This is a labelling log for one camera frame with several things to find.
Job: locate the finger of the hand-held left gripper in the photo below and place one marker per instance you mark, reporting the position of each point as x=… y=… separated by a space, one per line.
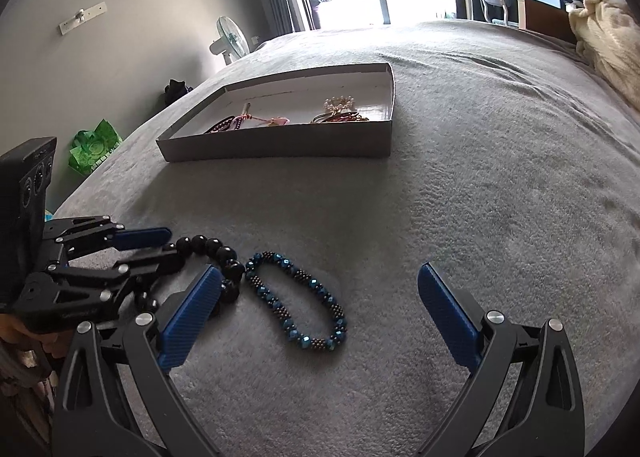
x=155 y=262
x=145 y=237

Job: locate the white standing fan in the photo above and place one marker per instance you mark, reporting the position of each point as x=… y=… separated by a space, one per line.
x=232 y=37

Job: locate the cream knitted blanket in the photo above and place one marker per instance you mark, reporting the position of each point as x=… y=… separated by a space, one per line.
x=610 y=37

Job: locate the person's left hand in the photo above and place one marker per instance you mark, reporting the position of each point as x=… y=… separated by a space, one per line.
x=52 y=344

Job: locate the grey cardboard box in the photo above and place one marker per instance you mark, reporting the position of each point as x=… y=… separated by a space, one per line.
x=275 y=144

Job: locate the white wall hook strip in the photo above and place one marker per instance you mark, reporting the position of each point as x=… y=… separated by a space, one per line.
x=82 y=17

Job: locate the black bag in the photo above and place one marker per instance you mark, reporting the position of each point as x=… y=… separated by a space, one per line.
x=176 y=92

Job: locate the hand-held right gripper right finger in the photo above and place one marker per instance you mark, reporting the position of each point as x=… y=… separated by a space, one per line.
x=447 y=317

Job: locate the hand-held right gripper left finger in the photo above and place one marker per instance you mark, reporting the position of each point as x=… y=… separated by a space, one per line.
x=195 y=317

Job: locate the green plastic bag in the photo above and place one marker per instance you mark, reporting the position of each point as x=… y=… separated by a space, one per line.
x=95 y=147

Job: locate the brown wooden cabinet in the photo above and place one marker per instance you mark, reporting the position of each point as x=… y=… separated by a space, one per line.
x=547 y=17

